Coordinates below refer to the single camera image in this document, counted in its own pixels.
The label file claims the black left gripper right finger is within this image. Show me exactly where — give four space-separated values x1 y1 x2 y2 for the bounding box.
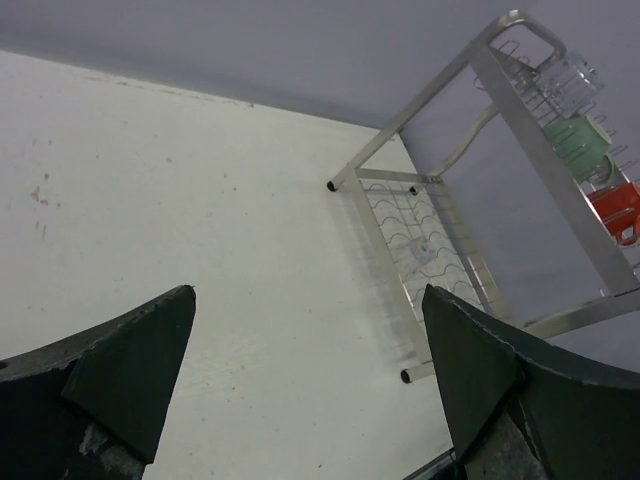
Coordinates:
422 285 639 479

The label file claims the clear glass cup top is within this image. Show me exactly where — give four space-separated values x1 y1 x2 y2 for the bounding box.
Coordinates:
535 51 604 118

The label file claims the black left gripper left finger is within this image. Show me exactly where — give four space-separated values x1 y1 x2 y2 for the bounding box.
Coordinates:
1 285 196 479

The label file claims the silver metal dish rack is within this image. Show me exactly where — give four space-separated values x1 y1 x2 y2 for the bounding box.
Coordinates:
328 10 639 383

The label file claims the orange ceramic mug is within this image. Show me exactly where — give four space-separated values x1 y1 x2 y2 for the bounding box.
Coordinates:
587 182 639 246

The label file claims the clear glass lower far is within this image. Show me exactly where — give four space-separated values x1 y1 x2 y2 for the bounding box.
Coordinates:
408 237 437 265

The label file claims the mint green ceramic mug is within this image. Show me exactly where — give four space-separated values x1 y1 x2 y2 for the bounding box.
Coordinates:
543 115 612 184

